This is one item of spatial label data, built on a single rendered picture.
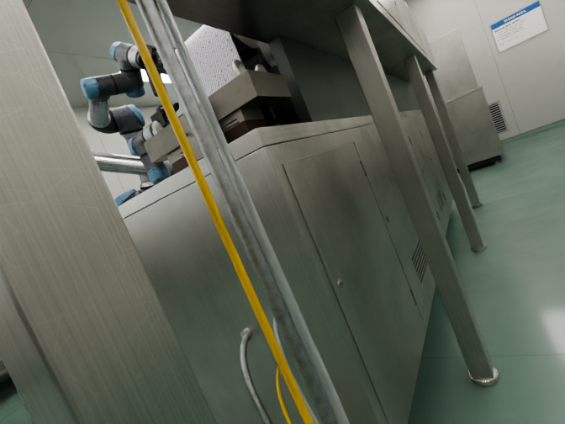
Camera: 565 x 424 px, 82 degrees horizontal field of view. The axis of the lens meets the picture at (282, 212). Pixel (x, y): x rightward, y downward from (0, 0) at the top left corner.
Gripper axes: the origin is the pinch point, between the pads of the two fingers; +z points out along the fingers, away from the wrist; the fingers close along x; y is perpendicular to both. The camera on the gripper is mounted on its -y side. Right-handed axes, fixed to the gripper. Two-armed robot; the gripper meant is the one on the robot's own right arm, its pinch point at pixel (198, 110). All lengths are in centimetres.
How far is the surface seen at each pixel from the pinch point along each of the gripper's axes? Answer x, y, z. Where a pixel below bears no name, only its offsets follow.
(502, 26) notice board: 555, 57, 136
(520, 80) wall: 556, -27, 137
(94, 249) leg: -73, -31, 52
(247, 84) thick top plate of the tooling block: -19.9, -9.0, 32.3
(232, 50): -0.3, 8.2, 20.2
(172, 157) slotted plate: -18.9, -13.6, 1.1
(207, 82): -0.3, 5.6, 7.8
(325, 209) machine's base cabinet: -12, -41, 34
